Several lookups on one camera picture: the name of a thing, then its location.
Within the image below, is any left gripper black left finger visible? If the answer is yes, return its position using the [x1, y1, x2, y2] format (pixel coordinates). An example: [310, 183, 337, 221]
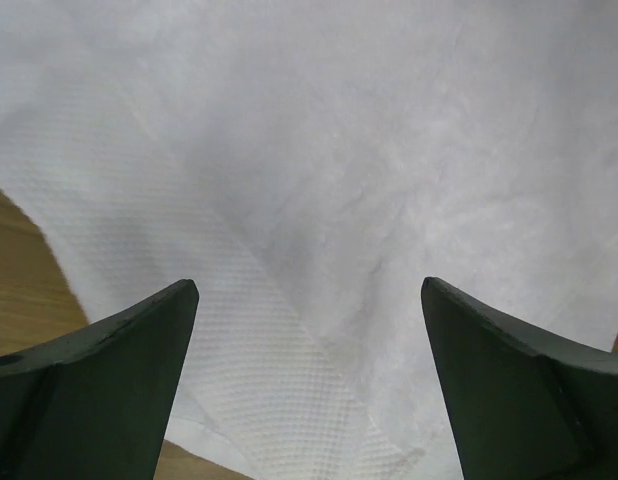
[0, 280, 199, 480]

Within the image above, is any white towel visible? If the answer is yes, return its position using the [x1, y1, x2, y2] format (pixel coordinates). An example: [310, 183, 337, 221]
[0, 1, 618, 479]

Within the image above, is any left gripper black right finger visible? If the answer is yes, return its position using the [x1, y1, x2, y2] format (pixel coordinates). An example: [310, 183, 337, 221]
[421, 277, 618, 480]

